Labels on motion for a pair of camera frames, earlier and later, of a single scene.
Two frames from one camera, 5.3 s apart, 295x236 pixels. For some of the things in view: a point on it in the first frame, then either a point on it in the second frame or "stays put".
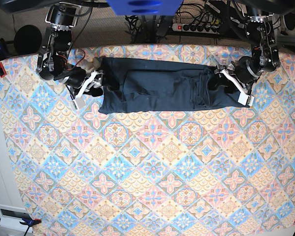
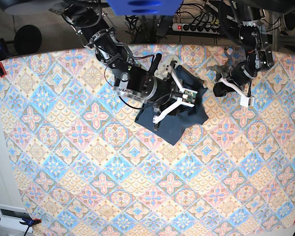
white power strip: [196, 28] stays put
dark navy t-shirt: [146, 84] → [172, 127]
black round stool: [27, 39] stays put
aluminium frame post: [280, 39] stays put
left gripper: [93, 89] → [180, 109]
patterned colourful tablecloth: [234, 170] stays put
